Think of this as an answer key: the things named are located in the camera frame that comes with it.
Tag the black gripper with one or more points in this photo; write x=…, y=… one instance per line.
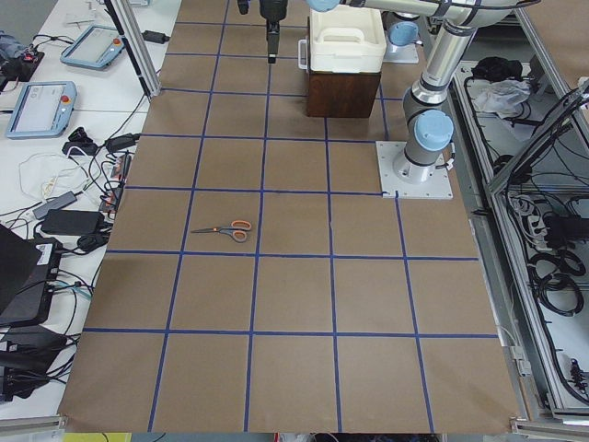
x=272, y=10

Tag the orange grey handled scissors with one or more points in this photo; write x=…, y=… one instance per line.
x=237, y=230

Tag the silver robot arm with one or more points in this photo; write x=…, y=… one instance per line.
x=431, y=129

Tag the dark wooden drawer cabinet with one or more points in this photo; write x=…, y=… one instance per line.
x=341, y=95

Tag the white plastic tray box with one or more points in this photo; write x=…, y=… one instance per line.
x=347, y=40

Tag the blue teach pendant far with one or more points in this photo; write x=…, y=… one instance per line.
x=96, y=48

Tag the blue teach pendant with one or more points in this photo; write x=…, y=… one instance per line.
x=96, y=48
x=43, y=110

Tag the black cloth bundle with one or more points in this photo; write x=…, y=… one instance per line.
x=497, y=69

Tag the white crumpled cloth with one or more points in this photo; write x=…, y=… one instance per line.
x=503, y=98

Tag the blue teach pendant near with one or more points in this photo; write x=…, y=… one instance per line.
x=43, y=110

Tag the grey usb hub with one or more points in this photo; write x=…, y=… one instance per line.
x=56, y=203

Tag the black power adapter brick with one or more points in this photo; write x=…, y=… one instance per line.
x=71, y=222

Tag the black laptop computer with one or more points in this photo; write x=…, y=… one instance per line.
x=28, y=268

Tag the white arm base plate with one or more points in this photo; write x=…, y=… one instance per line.
x=401, y=179
x=401, y=54

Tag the aluminium frame post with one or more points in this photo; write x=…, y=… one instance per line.
x=125, y=22

